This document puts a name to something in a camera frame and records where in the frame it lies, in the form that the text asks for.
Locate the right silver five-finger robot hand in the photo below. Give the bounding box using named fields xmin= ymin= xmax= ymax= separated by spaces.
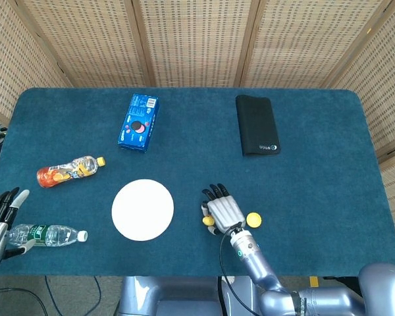
xmin=201 ymin=183 xmax=246 ymax=236

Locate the small yellow round object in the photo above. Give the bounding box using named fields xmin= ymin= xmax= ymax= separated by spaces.
xmin=246 ymin=213 xmax=263 ymax=228

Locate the clear water bottle green label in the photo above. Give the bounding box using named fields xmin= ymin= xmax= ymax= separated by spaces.
xmin=7 ymin=223 xmax=89 ymax=248

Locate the white round paper plate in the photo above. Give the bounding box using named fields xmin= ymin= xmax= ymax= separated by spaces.
xmin=111 ymin=178 xmax=175 ymax=242

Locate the blue carpet table cover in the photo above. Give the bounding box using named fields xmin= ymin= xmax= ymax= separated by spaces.
xmin=0 ymin=87 xmax=395 ymax=278

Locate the folded black mouse pad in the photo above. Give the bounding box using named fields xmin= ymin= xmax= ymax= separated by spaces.
xmin=235 ymin=94 xmax=281 ymax=157

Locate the orange drink plastic bottle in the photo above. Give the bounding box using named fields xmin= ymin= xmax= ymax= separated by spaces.
xmin=36 ymin=155 xmax=107 ymax=189

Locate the silver robot torso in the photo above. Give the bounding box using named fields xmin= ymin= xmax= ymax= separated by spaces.
xmin=117 ymin=275 xmax=263 ymax=316

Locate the blue Oreo cookie box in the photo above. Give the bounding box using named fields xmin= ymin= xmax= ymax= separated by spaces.
xmin=117 ymin=93 xmax=161 ymax=154

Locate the woven bamboo screen panel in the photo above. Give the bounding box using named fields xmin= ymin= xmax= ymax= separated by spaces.
xmin=327 ymin=0 xmax=395 ymax=261
xmin=14 ymin=0 xmax=157 ymax=89
xmin=131 ymin=0 xmax=261 ymax=89
xmin=0 ymin=0 xmax=74 ymax=126
xmin=238 ymin=0 xmax=394 ymax=90

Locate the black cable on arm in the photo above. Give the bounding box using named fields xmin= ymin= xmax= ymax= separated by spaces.
xmin=219 ymin=223 xmax=261 ymax=316

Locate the black floor cable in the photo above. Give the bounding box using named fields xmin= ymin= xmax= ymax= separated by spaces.
xmin=0 ymin=285 xmax=51 ymax=316

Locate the blue floor cable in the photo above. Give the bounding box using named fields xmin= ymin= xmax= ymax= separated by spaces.
xmin=45 ymin=275 xmax=103 ymax=316

